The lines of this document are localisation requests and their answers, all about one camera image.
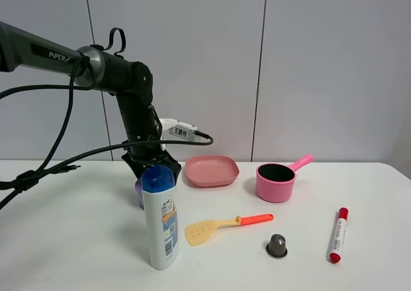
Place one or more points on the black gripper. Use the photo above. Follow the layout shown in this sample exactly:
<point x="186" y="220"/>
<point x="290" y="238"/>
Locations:
<point x="138" y="157"/>

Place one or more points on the purple-lidded round can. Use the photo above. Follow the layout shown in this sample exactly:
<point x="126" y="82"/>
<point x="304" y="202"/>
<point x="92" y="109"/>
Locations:
<point x="139" y="191"/>

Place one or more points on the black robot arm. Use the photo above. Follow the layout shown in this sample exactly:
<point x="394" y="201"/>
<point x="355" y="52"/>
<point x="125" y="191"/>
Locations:
<point x="93" y="68"/>

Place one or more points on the white blue-capped shampoo bottle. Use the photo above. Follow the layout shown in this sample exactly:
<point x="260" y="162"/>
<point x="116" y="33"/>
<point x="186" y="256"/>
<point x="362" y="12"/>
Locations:
<point x="160" y="209"/>

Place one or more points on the pink square plate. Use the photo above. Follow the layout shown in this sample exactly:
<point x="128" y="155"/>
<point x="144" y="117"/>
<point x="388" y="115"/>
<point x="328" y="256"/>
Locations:
<point x="210" y="171"/>

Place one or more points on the yellow orange toy spatula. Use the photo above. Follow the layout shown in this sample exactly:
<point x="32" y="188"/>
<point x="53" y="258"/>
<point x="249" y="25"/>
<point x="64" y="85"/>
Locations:
<point x="199" y="232"/>

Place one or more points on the pink toy saucepan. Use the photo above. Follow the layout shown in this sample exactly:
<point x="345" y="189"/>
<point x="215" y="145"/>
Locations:
<point x="274" y="182"/>

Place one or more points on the red whiteboard marker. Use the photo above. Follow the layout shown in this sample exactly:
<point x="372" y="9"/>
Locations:
<point x="337" y="241"/>

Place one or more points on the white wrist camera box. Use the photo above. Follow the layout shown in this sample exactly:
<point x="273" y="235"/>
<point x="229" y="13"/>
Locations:
<point x="179" y="129"/>

